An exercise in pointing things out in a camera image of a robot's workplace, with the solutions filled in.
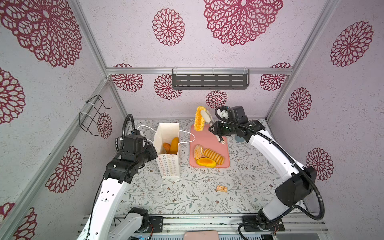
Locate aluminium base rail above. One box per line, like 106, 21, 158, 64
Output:
76, 212, 328, 236

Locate yellow orange oval bread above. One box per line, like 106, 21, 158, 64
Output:
196, 158, 217, 168

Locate dark grey wall shelf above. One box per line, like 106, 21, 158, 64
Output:
171, 69, 250, 90

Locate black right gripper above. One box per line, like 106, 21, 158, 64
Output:
206, 122, 237, 138

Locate ridged long golden bread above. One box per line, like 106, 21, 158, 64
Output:
204, 149, 225, 165

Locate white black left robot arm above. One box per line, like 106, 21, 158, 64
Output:
77, 143, 158, 240

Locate white printed paper bag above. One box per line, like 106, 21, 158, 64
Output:
139, 123, 196, 179

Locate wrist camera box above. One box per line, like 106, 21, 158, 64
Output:
116, 130, 148, 154
217, 106, 249, 124

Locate triangular sandwich bread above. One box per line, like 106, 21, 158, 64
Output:
163, 143, 171, 154

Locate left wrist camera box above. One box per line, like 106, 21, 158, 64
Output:
116, 130, 148, 154

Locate pink rectangular tray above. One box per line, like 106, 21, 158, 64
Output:
189, 124, 231, 169

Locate black wire wall rack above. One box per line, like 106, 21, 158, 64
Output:
78, 94, 111, 137

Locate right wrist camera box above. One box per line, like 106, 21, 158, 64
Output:
217, 106, 249, 124

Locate small tan cracker block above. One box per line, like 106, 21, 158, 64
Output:
216, 185, 228, 193

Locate teal grey cup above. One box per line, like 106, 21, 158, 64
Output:
235, 136, 245, 143

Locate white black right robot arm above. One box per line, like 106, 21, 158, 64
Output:
209, 120, 325, 231

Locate yellow corn-shaped bread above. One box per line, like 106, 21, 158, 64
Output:
194, 106, 206, 132

